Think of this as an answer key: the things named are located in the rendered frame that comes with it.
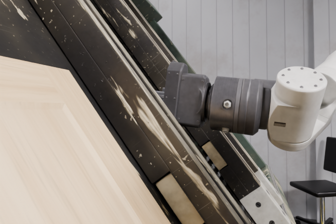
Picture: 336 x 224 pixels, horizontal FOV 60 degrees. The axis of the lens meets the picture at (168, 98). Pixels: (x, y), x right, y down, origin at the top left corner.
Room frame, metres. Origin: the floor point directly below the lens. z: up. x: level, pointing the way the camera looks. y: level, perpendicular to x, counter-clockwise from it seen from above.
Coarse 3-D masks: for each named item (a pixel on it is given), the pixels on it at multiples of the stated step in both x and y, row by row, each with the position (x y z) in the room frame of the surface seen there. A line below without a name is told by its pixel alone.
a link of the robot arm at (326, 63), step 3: (330, 54) 0.52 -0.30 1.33; (333, 54) 0.51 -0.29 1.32; (327, 57) 0.53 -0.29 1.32; (330, 57) 0.51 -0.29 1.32; (333, 57) 0.50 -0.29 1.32; (327, 60) 0.50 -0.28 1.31; (330, 60) 0.49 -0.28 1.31; (333, 60) 0.49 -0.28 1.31; (321, 63) 0.50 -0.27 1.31; (324, 63) 0.49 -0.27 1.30; (327, 63) 0.49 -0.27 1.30; (330, 63) 0.48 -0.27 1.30; (333, 63) 0.48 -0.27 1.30; (318, 66) 0.49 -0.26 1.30; (327, 66) 0.48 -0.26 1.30; (330, 66) 0.47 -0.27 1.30; (333, 66) 0.47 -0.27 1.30
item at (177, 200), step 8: (168, 176) 0.41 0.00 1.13; (160, 184) 0.41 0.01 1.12; (168, 184) 0.41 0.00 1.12; (176, 184) 0.41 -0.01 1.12; (168, 192) 0.41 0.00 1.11; (176, 192) 0.41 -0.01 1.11; (168, 200) 0.41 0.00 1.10; (176, 200) 0.41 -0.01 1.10; (184, 200) 0.40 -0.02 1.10; (176, 208) 0.41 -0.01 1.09; (184, 208) 0.40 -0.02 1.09; (192, 208) 0.40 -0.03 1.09; (184, 216) 0.40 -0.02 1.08; (192, 216) 0.40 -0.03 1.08; (200, 216) 0.40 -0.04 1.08
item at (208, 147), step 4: (204, 144) 0.81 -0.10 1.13; (208, 144) 0.81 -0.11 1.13; (212, 144) 0.81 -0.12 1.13; (204, 148) 0.81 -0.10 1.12; (208, 148) 0.81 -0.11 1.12; (212, 148) 0.81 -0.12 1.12; (208, 152) 0.81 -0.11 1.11; (212, 152) 0.81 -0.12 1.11; (216, 152) 0.80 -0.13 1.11; (208, 156) 0.81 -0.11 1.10; (212, 156) 0.81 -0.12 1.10; (216, 156) 0.80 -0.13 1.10; (220, 156) 0.80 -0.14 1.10; (212, 160) 0.81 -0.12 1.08; (216, 160) 0.80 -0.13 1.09; (220, 160) 0.80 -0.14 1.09; (224, 160) 0.80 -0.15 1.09; (216, 164) 0.80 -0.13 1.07; (220, 164) 0.80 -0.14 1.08; (224, 164) 0.80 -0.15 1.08; (220, 168) 0.80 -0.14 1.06
